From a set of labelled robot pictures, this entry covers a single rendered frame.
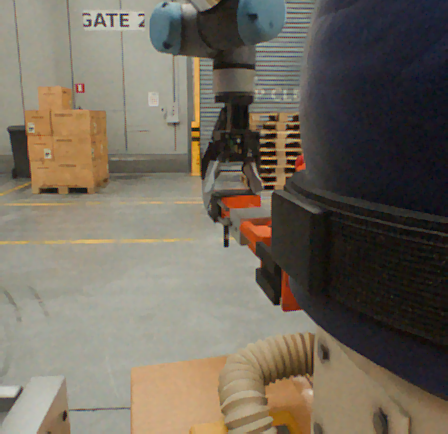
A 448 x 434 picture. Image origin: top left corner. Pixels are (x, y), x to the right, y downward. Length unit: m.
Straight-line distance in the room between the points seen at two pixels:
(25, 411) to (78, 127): 6.70
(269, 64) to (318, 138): 9.42
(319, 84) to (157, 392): 0.40
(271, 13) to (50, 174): 6.80
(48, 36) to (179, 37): 9.51
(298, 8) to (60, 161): 5.93
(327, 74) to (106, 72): 9.59
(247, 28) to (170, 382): 0.44
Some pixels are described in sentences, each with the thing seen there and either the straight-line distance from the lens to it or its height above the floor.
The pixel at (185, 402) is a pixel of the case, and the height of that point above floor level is 0.94.
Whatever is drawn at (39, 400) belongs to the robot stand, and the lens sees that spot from 0.44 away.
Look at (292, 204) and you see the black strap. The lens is 0.17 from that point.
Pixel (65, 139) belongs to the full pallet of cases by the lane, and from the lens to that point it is 7.13.
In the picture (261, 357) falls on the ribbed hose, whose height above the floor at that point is 1.03.
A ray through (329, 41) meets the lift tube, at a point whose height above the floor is 1.27.
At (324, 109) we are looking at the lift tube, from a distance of 0.17.
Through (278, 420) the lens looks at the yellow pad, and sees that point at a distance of 0.44.
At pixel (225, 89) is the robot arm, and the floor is 1.28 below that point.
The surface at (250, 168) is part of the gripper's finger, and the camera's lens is 0.78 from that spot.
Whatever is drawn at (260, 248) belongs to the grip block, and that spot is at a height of 1.09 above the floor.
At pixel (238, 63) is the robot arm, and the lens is 0.73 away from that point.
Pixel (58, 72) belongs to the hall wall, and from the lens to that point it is 10.00.
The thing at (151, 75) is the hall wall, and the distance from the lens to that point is 9.59.
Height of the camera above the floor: 1.24
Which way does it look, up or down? 11 degrees down
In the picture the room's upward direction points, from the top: straight up
